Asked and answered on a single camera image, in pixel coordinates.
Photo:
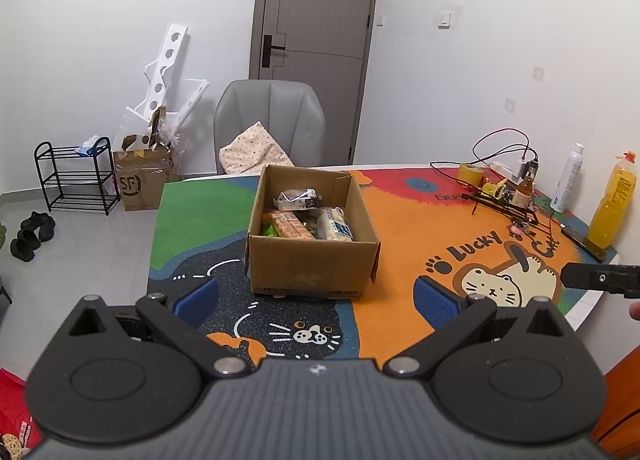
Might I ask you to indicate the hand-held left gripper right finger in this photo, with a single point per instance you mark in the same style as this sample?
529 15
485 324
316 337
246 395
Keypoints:
437 302

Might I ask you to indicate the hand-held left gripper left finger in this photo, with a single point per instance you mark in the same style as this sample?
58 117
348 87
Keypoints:
197 300

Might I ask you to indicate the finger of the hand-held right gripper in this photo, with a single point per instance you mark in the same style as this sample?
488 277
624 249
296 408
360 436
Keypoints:
590 276

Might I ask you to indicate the large green snack packet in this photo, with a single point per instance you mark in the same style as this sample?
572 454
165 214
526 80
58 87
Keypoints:
269 230

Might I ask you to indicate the brown cardboard box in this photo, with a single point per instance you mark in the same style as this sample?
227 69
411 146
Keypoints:
310 270

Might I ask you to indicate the clear biscuit packet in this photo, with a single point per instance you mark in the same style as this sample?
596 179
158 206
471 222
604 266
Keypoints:
292 227

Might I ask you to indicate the white cracker packet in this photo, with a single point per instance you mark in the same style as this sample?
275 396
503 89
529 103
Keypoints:
334 225

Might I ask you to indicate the black white snack packet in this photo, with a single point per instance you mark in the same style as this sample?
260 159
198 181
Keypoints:
297 200

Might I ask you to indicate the person's right hand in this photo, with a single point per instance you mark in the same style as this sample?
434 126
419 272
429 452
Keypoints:
635 312

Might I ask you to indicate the black phone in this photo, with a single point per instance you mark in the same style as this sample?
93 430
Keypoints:
580 239

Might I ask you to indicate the orange juice bottle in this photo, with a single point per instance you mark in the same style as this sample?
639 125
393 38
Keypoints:
610 210

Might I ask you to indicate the colourful cartoon cat mat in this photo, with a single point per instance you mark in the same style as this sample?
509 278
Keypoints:
400 240

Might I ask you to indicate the small pink toy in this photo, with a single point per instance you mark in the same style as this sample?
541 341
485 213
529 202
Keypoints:
515 230

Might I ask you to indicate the white spray bottle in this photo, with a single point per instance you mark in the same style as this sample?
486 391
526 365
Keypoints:
567 179

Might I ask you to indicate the brown glass bottle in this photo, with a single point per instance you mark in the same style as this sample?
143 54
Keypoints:
522 195

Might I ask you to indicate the black folding stand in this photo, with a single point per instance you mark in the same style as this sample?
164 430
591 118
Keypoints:
492 201

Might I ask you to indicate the black charger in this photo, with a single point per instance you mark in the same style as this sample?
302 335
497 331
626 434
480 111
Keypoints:
529 168

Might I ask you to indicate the printed brown floor carton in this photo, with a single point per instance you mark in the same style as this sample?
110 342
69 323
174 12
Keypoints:
145 185

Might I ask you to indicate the small yellow object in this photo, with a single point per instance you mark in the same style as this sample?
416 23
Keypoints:
495 188

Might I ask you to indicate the yellow tape roll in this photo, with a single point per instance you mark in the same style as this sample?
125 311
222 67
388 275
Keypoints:
470 173

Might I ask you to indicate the white power strip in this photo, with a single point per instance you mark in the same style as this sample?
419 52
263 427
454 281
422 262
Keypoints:
502 168

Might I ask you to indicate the black metal shoe rack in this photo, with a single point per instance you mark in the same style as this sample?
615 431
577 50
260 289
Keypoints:
80 199

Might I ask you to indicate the dotted cream cushion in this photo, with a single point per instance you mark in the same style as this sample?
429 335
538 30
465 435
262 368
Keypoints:
250 149

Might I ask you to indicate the clear plastic wrap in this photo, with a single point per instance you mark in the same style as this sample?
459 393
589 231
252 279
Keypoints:
172 137

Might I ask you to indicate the black slipper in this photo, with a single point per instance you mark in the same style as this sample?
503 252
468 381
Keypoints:
31 221
46 229
20 250
30 239

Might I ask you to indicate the blue white packet on rack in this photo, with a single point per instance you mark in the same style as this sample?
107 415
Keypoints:
90 147

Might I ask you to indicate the grey upholstered chair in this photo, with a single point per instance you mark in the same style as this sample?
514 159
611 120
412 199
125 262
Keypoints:
270 104

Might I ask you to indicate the red printed bag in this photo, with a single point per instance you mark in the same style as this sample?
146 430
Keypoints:
15 405

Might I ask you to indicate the white board with round holes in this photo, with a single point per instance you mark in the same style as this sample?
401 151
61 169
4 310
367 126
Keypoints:
172 47

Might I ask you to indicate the grey room door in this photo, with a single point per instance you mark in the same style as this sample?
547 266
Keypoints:
320 4

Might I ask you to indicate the white wall socket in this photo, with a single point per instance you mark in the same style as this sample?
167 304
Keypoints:
538 73
510 105

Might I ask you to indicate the white wall switch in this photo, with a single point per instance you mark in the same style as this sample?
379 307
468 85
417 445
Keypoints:
444 18

